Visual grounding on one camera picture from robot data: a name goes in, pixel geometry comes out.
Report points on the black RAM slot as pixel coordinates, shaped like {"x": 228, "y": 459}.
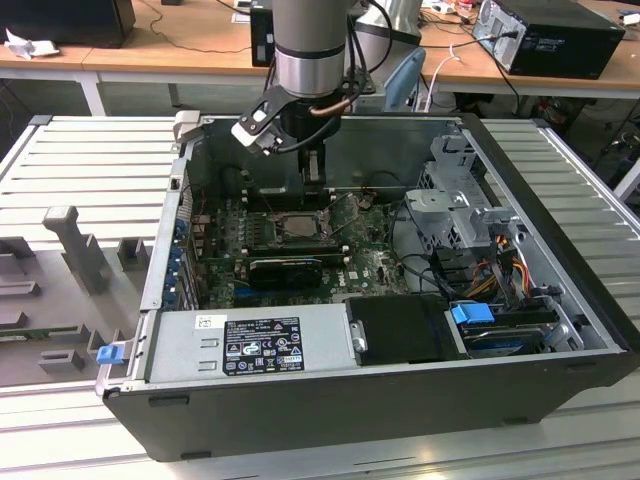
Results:
{"x": 280, "y": 200}
{"x": 280, "y": 208}
{"x": 280, "y": 196}
{"x": 280, "y": 204}
{"x": 297, "y": 258}
{"x": 295, "y": 249}

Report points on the green RAM stick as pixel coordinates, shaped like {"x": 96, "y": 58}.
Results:
{"x": 40, "y": 334}

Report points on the CPU socket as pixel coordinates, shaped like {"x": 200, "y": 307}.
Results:
{"x": 300, "y": 239}

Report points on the grey parts rack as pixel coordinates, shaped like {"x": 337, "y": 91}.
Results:
{"x": 50, "y": 300}

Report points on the green motherboard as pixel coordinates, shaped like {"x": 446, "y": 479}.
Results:
{"x": 360, "y": 250}

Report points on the black graphics card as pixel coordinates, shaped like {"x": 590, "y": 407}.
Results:
{"x": 285, "y": 272}

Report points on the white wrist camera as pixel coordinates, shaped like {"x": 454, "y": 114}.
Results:
{"x": 252, "y": 125}

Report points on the black desktop computer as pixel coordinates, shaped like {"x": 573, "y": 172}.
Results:
{"x": 565, "y": 40}

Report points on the black plastic shroud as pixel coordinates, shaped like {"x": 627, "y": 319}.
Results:
{"x": 395, "y": 327}

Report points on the wooden desk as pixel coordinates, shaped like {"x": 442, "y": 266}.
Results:
{"x": 550, "y": 85}
{"x": 150, "y": 45}

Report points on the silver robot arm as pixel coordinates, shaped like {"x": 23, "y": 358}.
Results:
{"x": 310, "y": 30}

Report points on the hard disk blue carrier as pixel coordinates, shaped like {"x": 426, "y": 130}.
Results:
{"x": 470, "y": 320}

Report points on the small black box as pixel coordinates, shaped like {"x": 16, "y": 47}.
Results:
{"x": 260, "y": 35}

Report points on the blue case latch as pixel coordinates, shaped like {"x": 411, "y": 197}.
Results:
{"x": 109, "y": 354}

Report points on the large black box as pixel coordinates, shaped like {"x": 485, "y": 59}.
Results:
{"x": 65, "y": 20}

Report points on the black open PC case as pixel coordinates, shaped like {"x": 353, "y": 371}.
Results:
{"x": 350, "y": 415}

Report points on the silver drive cage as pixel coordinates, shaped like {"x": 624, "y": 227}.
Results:
{"x": 440, "y": 200}

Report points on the grey power supply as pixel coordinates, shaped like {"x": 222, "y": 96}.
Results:
{"x": 170, "y": 360}

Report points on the crumpled white paper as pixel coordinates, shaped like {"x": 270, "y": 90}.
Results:
{"x": 27, "y": 47}

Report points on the silver green CPU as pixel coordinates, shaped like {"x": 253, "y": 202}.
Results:
{"x": 297, "y": 225}

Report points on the silver coin battery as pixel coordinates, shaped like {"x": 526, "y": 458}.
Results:
{"x": 365, "y": 201}

